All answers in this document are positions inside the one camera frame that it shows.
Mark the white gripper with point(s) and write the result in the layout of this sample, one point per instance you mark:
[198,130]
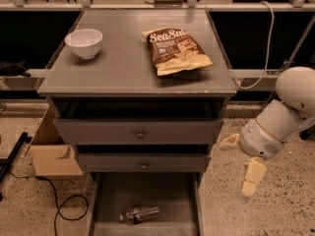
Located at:
[259,141]

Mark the clear plastic water bottle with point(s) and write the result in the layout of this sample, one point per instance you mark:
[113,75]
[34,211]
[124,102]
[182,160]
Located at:
[138,214]

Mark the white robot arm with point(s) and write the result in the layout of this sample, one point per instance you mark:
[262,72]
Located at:
[294,112]

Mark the grey bottom drawer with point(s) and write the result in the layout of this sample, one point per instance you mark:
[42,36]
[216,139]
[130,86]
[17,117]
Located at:
[176,194]

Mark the grey drawer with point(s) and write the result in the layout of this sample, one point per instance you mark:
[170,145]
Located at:
[133,132]
[142,162]
[176,194]

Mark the grey drawer cabinet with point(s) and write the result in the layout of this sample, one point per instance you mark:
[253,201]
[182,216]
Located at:
[121,83]

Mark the grey middle drawer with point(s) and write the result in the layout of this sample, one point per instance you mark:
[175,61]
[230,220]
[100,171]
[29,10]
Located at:
[142,162]

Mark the grey top drawer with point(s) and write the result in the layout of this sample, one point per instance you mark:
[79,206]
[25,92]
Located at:
[133,132]

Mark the dark rolling cart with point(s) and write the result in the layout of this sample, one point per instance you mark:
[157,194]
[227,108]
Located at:
[308,134]

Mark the brown sea salt chip bag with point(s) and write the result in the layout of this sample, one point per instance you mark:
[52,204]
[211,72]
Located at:
[175,50]

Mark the cardboard box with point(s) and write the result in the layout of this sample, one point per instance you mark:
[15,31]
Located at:
[51,156]

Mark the white ceramic bowl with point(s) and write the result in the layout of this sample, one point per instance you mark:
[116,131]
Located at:
[85,43]

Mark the black stand leg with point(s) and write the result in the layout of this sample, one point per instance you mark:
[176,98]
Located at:
[7,162]

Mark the black object on ledge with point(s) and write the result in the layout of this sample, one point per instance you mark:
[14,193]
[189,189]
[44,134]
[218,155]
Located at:
[11,69]

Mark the metal railing frame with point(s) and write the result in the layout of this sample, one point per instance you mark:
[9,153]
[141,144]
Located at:
[246,34]

